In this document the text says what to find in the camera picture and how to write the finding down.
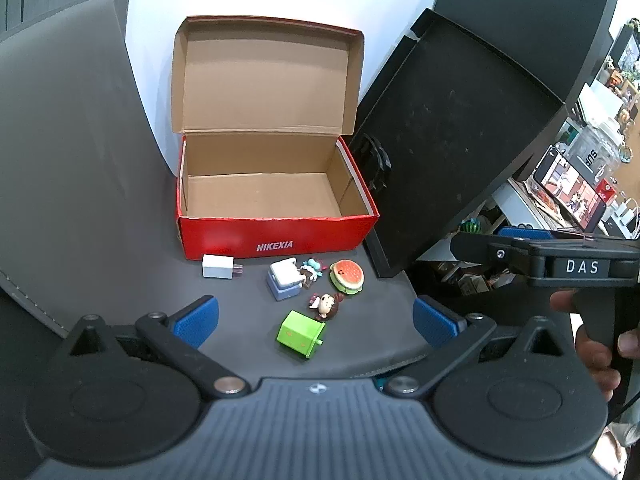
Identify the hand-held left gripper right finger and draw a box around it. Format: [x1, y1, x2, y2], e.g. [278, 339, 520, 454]
[382, 296, 573, 401]

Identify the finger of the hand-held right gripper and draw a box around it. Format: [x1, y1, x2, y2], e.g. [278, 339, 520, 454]
[497, 226, 591, 242]
[449, 234, 534, 282]

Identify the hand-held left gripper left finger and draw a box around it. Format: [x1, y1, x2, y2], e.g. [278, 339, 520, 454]
[65, 296, 251, 401]

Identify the white wall charger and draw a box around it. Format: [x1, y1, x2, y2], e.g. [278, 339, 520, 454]
[201, 255, 244, 281]

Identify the red cardboard shoe box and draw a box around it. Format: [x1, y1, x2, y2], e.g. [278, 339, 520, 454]
[171, 15, 381, 262]

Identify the white and blue cube toy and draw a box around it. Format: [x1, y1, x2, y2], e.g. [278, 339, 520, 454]
[266, 257, 308, 302]

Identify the green hexagonal box toy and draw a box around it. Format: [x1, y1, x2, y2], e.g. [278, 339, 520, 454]
[276, 310, 327, 360]

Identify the burger toy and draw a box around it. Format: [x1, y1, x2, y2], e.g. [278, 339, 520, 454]
[328, 258, 365, 296]

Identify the brown-haired doll figurine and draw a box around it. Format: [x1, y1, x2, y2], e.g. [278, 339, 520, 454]
[308, 291, 346, 322]

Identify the blue figurine with beer mug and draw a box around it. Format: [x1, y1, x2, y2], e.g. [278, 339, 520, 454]
[299, 256, 328, 291]

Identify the person's right hand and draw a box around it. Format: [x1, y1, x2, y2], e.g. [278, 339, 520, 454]
[550, 290, 640, 403]

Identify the smartphone with lit screen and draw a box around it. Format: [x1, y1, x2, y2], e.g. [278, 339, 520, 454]
[531, 145, 608, 233]

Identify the clear glass jar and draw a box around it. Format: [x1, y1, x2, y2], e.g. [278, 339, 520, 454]
[569, 119, 627, 187]

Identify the black monitor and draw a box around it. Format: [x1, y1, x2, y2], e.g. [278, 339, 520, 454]
[432, 0, 622, 111]

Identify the black velcro cable strap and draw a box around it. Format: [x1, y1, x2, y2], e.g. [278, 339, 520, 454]
[357, 132, 393, 192]

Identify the picture frame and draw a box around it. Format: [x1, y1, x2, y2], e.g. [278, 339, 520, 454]
[612, 24, 640, 86]

